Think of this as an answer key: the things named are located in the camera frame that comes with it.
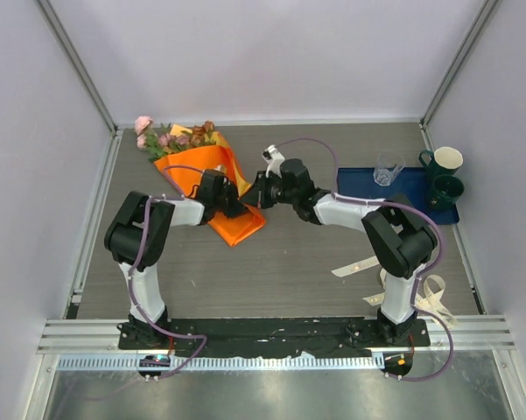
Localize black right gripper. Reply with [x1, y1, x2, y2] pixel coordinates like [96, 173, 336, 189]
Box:
[242, 170, 299, 209]

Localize orange wrapping paper sheet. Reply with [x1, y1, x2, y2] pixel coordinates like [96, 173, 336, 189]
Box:
[153, 131, 266, 247]

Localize orange fake flower stem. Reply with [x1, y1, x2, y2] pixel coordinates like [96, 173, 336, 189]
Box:
[190, 121, 215, 147]

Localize pink fake flower stem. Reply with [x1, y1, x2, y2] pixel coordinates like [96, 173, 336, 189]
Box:
[134, 115, 165, 161]
[158, 125, 192, 154]

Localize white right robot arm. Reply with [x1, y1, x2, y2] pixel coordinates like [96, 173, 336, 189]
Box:
[241, 151, 442, 346]

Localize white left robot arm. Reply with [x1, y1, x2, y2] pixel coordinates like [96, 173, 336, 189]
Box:
[104, 169, 248, 350]

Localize clear plastic cup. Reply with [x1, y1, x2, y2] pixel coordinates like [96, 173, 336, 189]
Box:
[373, 152, 405, 186]

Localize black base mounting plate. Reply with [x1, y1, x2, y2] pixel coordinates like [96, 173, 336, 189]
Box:
[116, 317, 431, 359]

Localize blue plastic tray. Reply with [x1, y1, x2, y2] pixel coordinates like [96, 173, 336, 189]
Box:
[337, 168, 459, 225]

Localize green mug white interior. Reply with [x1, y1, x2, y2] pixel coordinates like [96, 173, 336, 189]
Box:
[418, 146, 464, 181]

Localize dark green mug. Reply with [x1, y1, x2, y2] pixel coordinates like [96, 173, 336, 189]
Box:
[427, 174, 465, 211]

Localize cream printed ribbon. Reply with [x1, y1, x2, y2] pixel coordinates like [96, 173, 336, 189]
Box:
[332, 256, 458, 329]

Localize aluminium front rail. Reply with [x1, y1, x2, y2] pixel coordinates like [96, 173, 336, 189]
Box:
[38, 315, 515, 377]

